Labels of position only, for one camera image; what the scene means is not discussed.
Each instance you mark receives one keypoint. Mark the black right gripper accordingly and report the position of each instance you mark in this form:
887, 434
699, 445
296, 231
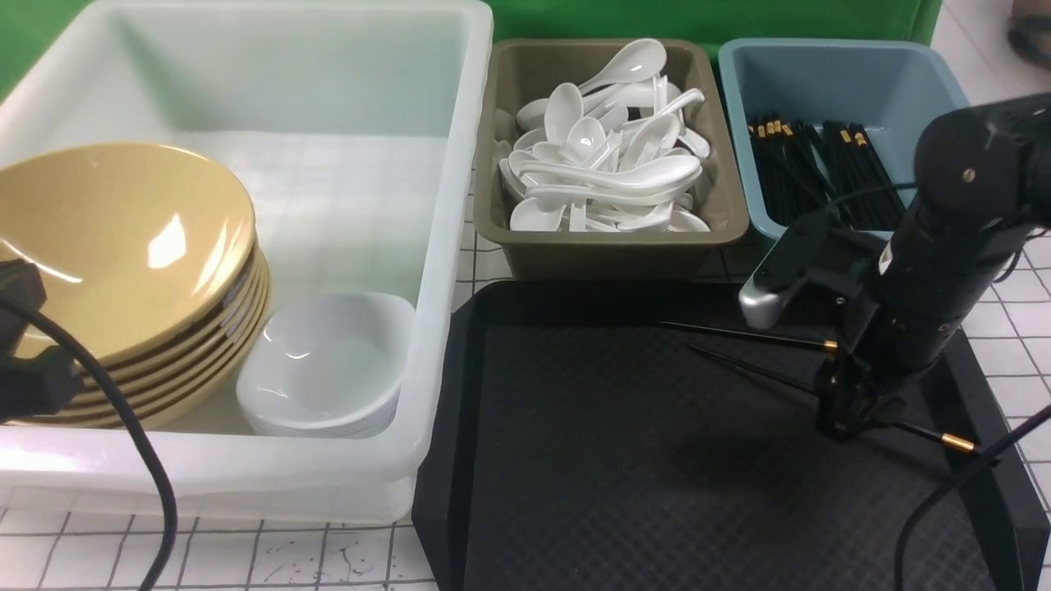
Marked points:
912, 301

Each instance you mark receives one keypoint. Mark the black chopstick gold band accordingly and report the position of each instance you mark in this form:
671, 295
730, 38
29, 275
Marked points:
827, 346
947, 440

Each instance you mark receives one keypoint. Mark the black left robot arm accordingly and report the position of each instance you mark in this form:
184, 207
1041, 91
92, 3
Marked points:
45, 382

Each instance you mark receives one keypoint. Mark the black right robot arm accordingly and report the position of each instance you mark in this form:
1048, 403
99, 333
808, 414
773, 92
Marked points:
982, 186

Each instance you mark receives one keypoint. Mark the stacked yellow bowl top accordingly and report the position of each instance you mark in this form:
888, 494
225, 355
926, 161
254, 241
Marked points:
148, 255

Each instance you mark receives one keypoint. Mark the bundle of black chopsticks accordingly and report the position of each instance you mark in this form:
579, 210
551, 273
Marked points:
804, 167

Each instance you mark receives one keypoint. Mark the black plastic serving tray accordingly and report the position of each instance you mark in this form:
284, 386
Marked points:
580, 444

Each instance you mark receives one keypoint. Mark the blue plastic chopstick bin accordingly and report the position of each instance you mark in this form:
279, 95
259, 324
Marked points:
894, 89

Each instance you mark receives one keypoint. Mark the pile of white spoons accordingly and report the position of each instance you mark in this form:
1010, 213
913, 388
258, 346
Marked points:
612, 154

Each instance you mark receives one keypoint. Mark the brown plastic spoon bin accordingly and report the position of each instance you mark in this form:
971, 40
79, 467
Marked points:
523, 70

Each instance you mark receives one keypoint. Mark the stacked white sauce dish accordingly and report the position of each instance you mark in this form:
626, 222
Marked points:
329, 366

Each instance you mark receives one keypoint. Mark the large white plastic tub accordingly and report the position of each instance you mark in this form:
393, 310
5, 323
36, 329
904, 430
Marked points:
353, 125

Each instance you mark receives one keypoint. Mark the green backdrop cloth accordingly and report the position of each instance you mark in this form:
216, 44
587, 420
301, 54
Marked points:
29, 27

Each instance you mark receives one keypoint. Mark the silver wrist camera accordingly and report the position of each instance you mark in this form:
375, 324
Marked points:
805, 255

